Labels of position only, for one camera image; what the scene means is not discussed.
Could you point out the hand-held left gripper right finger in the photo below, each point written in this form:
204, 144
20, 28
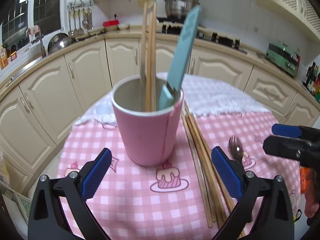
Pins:
227, 175

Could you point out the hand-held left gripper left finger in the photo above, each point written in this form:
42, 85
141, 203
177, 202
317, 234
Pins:
97, 175

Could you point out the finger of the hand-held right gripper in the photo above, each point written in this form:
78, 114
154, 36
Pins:
287, 147
287, 130

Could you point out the wooden chopstick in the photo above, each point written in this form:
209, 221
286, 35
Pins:
153, 55
196, 170
207, 180
215, 188
201, 133
149, 67

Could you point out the dark metal spoon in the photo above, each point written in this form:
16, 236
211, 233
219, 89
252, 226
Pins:
236, 148

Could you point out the pink cup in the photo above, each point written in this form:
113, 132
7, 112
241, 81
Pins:
147, 137

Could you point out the person's right hand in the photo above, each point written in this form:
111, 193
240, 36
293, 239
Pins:
311, 205

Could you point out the orange packet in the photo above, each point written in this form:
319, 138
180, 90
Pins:
303, 180

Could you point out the pink checkered tablecloth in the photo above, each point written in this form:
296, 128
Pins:
130, 205

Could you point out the group of dark bottles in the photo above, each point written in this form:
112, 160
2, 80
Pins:
312, 80

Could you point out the green countertop appliance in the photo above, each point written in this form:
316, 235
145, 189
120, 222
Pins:
282, 57

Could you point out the white fringed cloth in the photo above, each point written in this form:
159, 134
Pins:
212, 97

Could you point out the cream kitchen base cabinets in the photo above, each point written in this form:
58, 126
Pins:
75, 85

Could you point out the black gas stove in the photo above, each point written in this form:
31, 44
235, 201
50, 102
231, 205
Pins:
220, 38

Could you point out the steel mixing bowl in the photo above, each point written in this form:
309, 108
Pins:
60, 42

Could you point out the steel faucet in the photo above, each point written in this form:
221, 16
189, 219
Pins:
40, 40

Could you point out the orange snack box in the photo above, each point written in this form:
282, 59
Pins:
3, 57

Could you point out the small white bowl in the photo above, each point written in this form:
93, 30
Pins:
124, 26

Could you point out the red container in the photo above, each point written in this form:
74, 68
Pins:
110, 23

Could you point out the rack of hanging ladles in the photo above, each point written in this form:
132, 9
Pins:
80, 17

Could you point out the steel cooking pot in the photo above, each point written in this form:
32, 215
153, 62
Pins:
178, 5

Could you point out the dark window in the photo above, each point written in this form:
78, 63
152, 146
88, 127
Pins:
42, 5

